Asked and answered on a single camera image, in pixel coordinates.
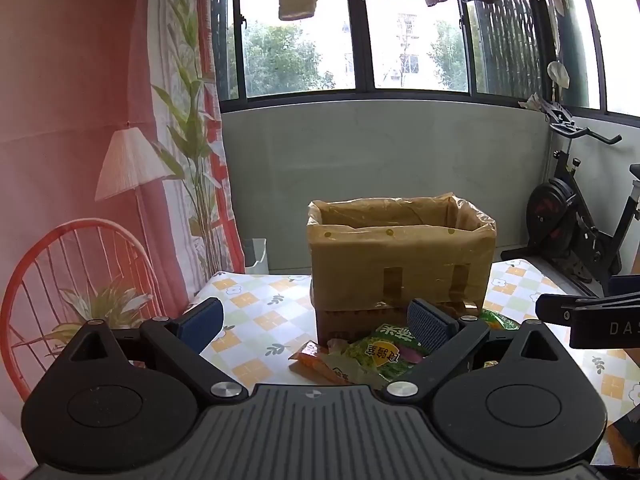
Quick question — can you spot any orange snack bar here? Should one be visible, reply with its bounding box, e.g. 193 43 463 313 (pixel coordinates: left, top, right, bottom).
288 340 352 386

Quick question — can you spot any green snack bag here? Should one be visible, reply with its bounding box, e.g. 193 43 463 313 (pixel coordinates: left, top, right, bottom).
331 311 520 390

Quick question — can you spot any black exercise bike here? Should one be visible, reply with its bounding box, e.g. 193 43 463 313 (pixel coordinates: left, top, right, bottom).
501 148 639 296

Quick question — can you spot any cardboard box with plastic liner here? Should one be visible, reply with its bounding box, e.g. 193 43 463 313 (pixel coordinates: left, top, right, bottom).
307 193 497 325

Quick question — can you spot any red printed wall curtain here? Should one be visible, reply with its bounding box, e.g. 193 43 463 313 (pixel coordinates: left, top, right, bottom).
0 0 246 480

